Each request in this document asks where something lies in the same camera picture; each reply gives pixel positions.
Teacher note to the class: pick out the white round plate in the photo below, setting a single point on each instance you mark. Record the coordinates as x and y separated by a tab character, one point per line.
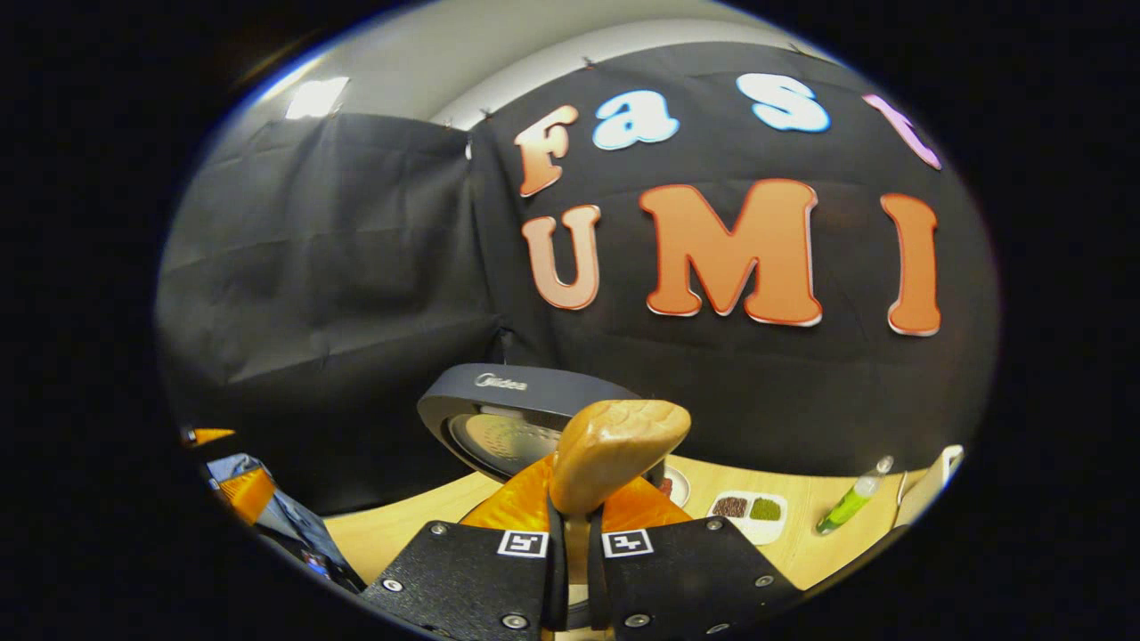
681	488

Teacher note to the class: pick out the brown wooden spoon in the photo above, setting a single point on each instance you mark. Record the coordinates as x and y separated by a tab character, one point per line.
614	445

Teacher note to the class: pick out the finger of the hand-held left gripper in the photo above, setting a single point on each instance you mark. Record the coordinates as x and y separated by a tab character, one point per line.
248	494
212	436

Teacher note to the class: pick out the white divided grain dish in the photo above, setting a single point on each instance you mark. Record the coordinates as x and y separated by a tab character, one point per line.
748	530

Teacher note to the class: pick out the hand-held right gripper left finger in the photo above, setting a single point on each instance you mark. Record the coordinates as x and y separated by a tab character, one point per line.
463	579

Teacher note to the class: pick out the green mung beans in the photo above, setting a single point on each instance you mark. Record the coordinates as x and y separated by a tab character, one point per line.
765	509

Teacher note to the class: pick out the silver black rice cooker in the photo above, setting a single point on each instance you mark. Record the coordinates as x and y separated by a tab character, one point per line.
499	401

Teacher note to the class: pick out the dark brown beans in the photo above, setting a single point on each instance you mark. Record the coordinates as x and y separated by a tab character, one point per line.
729	507

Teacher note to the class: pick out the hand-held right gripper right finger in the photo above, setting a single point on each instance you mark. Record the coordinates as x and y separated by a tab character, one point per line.
686	579

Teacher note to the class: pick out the black backdrop cloth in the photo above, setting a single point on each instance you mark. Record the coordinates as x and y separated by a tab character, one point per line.
356	267

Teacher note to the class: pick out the green label water bottle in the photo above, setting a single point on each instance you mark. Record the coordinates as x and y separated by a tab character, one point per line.
846	506

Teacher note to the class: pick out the ceiling light panel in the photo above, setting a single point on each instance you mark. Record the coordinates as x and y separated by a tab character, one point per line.
316	98

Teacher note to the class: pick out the white toaster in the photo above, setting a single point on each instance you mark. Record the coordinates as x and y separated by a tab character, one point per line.
931	485

